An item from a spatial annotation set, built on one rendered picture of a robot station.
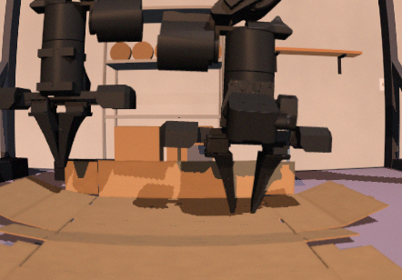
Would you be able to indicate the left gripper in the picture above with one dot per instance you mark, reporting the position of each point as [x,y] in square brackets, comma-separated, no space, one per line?
[183,134]

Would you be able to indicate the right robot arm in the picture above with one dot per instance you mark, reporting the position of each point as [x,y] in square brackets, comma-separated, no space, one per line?
[111,20]

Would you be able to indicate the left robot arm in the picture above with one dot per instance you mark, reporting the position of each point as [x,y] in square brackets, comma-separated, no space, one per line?
[186,43]

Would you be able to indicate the brown cardboard blank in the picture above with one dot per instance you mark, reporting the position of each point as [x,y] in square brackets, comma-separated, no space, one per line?
[170,220]

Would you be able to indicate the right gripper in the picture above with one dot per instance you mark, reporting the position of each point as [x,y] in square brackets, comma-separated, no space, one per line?
[62,68]

